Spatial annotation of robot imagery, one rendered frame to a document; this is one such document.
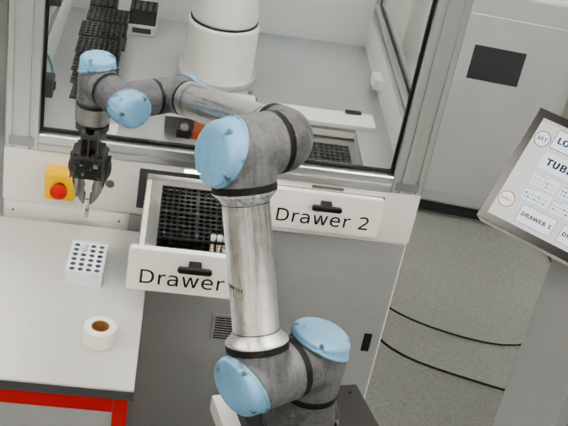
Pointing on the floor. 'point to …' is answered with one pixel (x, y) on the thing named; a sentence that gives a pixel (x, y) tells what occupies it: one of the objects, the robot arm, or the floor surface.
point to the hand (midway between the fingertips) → (87, 196)
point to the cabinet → (157, 356)
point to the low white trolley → (63, 328)
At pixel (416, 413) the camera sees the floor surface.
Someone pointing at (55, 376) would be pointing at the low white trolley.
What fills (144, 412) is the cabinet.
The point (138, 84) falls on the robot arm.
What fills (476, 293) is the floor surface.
